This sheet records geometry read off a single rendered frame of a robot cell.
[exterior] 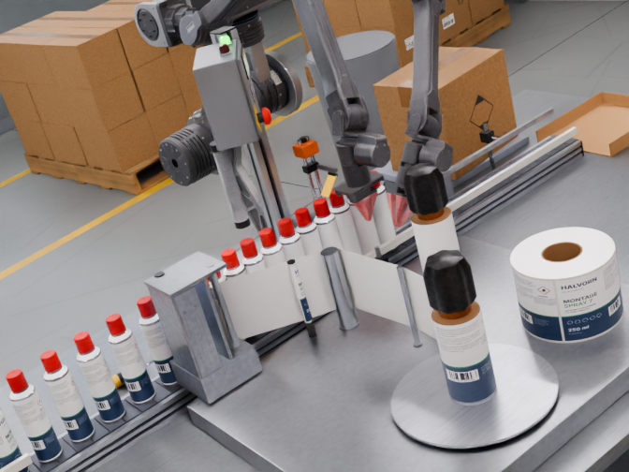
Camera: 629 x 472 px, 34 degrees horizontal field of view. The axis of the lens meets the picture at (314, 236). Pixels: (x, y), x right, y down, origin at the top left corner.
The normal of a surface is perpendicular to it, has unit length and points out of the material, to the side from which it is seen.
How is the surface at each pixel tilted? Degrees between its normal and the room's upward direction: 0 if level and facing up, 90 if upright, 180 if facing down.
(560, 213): 0
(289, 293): 90
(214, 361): 90
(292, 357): 0
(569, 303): 90
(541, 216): 0
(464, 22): 90
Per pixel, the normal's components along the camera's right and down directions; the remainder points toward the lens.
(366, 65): 0.28, 0.42
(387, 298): -0.72, 0.46
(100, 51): 0.70, 0.15
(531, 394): -0.25, -0.87
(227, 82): 0.06, 0.43
